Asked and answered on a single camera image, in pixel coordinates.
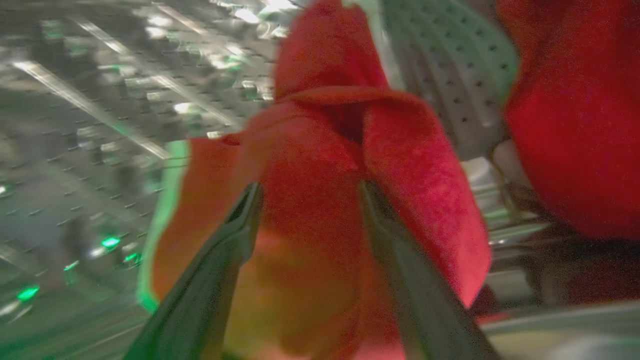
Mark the grey perforated drum paddle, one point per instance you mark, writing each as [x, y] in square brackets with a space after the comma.
[450, 70]

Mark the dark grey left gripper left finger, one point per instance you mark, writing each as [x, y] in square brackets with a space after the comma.
[200, 295]

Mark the red fleece garment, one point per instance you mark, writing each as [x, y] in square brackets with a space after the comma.
[320, 150]

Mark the perforated steel washing machine drum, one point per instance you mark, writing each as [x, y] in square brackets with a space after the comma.
[90, 150]

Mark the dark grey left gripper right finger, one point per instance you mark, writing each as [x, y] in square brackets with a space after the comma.
[425, 300]

